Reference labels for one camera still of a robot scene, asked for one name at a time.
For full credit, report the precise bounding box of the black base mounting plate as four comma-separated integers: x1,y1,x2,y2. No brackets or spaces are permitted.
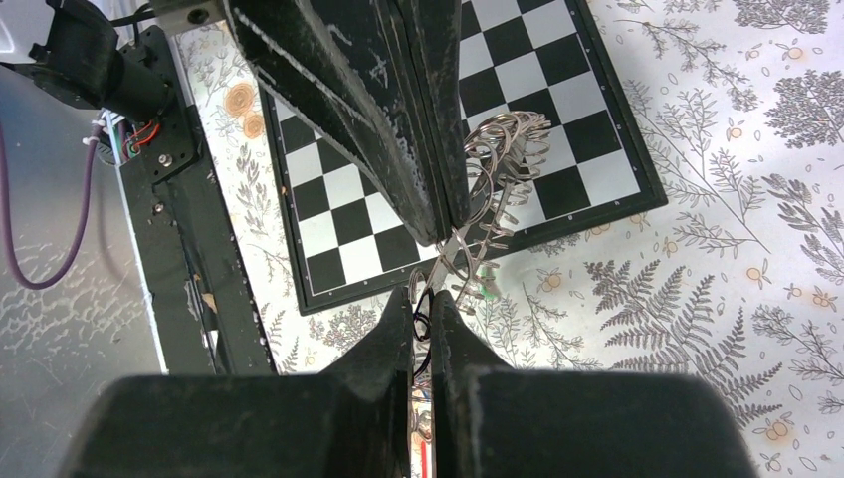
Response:
118,26,276,375

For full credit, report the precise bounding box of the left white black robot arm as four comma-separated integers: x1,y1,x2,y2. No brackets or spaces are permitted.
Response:
1,1,470,245

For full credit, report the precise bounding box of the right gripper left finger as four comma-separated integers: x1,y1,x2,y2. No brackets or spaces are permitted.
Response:
59,287,413,477

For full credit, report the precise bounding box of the black white chessboard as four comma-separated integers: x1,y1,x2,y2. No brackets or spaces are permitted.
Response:
227,1,667,314

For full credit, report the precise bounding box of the floral patterned table mat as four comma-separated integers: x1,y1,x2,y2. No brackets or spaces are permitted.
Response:
172,0,844,478

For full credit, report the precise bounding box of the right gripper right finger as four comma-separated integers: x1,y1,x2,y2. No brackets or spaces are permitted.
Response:
429,291,755,477

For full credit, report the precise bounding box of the key organiser with rings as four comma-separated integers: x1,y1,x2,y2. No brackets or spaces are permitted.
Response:
407,111,551,343

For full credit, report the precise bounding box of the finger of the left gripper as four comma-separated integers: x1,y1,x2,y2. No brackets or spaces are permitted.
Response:
223,1,444,245
392,1,470,228

